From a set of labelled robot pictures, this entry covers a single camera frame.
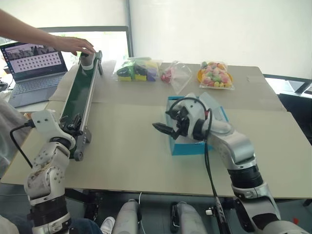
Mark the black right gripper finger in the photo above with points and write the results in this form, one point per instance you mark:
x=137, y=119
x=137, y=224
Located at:
x=165, y=128
x=175, y=113

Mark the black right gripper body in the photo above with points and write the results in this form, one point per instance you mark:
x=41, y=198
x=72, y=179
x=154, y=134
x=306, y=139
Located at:
x=186, y=126

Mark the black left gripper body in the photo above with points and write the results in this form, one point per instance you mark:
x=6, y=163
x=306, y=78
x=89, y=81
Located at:
x=70, y=131

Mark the grey white shoe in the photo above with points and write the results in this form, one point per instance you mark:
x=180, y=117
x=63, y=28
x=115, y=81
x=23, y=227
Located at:
x=87, y=62

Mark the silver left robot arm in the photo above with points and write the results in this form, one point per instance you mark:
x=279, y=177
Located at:
x=47, y=170

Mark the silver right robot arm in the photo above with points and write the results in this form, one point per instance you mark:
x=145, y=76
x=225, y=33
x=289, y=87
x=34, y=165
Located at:
x=239, y=148

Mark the person's bare forearm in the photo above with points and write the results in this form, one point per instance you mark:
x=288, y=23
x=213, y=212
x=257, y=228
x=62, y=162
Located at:
x=22, y=29

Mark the blue cardboard shoebox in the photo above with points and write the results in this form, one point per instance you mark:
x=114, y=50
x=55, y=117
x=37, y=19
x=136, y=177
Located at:
x=192, y=147

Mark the person's bare hand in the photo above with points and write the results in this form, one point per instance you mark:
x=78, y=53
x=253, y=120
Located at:
x=73, y=45

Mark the green conveyor belt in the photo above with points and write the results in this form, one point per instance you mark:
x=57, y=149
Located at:
x=78, y=97

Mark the clear bag with red sweets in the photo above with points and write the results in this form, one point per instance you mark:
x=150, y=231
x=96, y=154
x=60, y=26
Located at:
x=174, y=75

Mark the bag of colourful sweets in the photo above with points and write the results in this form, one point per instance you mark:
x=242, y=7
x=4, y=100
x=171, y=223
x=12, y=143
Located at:
x=215, y=75

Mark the bag of coloured sponges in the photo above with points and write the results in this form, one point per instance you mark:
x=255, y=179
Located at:
x=136, y=70

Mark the person's light grey clothing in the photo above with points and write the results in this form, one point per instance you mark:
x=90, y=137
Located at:
x=9, y=126

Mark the grey open laptop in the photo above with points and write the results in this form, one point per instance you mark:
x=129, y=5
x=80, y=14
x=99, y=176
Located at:
x=36, y=70

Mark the silver robot leg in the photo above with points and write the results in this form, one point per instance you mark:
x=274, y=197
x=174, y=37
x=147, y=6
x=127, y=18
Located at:
x=189, y=219
x=126, y=217

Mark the person's blue jeans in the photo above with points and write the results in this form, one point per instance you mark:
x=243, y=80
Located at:
x=80, y=226

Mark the white sneaker on floor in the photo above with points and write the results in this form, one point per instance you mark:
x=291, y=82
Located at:
x=107, y=225

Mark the dark background desk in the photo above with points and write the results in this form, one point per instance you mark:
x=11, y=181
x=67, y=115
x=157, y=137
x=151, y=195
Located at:
x=297, y=107

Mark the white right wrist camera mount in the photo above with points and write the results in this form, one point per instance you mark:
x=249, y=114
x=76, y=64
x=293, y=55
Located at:
x=192, y=107

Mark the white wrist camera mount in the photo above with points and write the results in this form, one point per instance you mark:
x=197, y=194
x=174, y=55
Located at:
x=46, y=123
x=192, y=107

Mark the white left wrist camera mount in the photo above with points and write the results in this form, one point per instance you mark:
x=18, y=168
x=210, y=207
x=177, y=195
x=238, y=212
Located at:
x=46, y=123

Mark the black window frame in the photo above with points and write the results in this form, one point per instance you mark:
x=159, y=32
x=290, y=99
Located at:
x=129, y=29

